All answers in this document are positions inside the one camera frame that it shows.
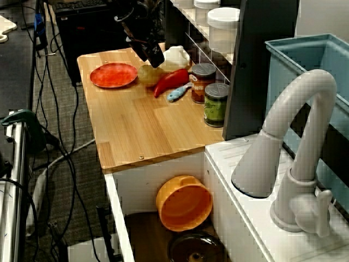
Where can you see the white plastic toy container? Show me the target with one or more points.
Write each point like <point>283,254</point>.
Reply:
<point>177,57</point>

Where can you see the large white lidded jar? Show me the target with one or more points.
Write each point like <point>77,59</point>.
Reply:
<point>222,30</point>

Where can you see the green peas toy can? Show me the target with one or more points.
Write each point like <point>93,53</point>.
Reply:
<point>215,109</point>

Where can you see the red toy chili pepper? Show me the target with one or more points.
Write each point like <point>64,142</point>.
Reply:
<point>170,82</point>

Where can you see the teal plastic bin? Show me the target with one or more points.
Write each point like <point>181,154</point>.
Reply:
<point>294,57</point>

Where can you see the dark tiled backsplash shelf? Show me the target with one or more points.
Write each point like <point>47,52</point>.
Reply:
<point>174,21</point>

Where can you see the black computer tower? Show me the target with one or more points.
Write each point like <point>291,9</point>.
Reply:
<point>90,41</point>

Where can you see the white toy kitchen unit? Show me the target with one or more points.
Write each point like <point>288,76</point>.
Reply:
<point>272,245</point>

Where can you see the brown beans toy can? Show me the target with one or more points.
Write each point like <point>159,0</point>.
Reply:
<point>202,84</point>

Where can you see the orange toy pot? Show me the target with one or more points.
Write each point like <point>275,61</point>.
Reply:
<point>185,207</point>

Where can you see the white box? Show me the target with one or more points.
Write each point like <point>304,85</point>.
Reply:
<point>84,251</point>

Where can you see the grey toy faucet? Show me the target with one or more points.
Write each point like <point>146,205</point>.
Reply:
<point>300,90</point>

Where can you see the black keyboard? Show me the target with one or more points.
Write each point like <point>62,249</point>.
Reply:
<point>81,4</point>

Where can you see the dark grey upright panel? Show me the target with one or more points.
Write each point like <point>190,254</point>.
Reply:
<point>261,68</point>

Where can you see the white power strip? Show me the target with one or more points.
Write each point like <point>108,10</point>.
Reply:
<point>36,196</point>

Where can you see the black metal post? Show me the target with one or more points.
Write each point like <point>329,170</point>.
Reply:
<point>105,232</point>

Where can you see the dark round pan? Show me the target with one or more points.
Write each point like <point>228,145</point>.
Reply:
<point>196,247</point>

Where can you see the green clamp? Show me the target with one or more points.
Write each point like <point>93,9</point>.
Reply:
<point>32,128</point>

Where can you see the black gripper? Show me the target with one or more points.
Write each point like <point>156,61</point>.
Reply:
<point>139,32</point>

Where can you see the aluminium frame rail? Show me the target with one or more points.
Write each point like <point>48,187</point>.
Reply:
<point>13,191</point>

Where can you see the small white lidded jar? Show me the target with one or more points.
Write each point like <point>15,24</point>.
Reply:
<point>184,3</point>

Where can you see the medium white lidded jar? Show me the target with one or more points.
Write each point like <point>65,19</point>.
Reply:
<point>207,8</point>

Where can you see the white cutting board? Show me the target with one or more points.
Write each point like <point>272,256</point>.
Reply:
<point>6,27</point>

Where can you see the red round plate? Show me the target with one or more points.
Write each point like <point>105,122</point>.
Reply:
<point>113,75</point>

